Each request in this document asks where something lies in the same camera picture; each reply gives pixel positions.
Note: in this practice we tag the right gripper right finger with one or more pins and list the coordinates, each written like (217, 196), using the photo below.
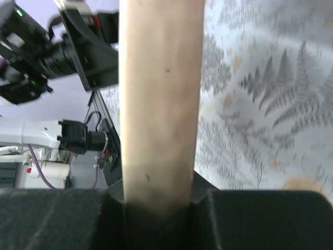
(264, 219)

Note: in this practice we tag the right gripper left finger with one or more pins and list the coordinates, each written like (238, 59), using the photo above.
(62, 219)

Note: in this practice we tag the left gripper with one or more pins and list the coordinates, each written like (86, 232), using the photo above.
(29, 58)

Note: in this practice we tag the pale green plate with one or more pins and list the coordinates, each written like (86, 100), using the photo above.
(160, 57)

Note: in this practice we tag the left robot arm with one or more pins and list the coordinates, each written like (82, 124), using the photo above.
(70, 135)

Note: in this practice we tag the aluminium rail frame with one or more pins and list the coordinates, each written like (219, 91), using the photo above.
(100, 119)

